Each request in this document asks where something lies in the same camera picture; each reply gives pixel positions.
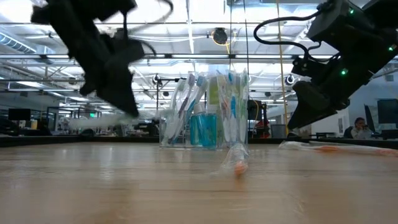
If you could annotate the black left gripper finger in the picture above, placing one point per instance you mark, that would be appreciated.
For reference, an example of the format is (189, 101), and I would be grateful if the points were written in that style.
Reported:
(89, 82)
(118, 90)

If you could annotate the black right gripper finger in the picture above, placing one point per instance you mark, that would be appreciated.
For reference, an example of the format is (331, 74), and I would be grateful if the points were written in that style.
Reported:
(311, 105)

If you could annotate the orange toothbrush clear wrapper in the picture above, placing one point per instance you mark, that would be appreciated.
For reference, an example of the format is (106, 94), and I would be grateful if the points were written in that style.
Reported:
(329, 148)
(223, 107)
(239, 168)

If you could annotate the purple toothbrush clear wrapper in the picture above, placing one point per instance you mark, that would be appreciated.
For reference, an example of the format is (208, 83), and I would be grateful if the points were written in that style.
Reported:
(186, 102)

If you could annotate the blue toothbrush clear wrapper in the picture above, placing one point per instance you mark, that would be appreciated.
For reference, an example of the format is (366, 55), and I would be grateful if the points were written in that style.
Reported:
(233, 107)

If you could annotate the teal toothbrush clear wrapper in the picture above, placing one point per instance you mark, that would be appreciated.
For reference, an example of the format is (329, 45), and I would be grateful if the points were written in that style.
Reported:
(199, 90)

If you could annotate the small blue mouthwash bottle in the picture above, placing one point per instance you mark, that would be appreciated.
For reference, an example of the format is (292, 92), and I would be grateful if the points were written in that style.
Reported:
(196, 130)
(210, 130)

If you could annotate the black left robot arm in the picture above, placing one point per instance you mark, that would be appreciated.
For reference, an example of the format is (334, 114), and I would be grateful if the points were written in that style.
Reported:
(87, 7)

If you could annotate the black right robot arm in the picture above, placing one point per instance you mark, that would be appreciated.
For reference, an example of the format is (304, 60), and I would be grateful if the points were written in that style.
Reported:
(367, 34)

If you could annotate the grey trash bin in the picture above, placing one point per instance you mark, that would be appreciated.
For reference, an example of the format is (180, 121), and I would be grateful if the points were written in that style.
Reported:
(278, 131)

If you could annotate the person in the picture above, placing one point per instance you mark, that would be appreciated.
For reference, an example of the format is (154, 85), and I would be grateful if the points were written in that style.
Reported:
(360, 130)

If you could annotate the black computer monitor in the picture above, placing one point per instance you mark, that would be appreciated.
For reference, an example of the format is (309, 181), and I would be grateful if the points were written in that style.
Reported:
(388, 111)
(19, 114)

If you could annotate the clear acrylic organizer box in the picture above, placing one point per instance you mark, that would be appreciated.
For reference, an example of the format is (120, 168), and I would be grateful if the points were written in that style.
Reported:
(164, 137)

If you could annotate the black camera stand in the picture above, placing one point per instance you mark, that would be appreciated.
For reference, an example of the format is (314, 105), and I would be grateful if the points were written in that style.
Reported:
(157, 93)

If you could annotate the black overhead camera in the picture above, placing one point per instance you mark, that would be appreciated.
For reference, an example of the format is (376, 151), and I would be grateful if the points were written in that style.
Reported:
(220, 35)

